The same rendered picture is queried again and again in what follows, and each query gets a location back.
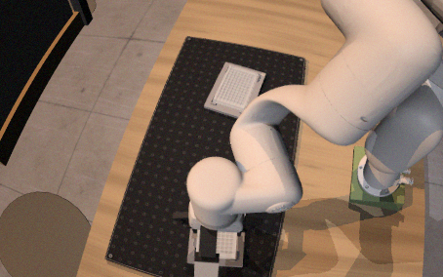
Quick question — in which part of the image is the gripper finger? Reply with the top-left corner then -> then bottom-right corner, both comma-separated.
172,212 -> 197,233
237,216 -> 262,237

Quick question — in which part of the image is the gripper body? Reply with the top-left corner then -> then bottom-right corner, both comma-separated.
188,202 -> 245,232

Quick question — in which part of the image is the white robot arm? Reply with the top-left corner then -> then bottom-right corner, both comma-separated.
186,0 -> 443,277

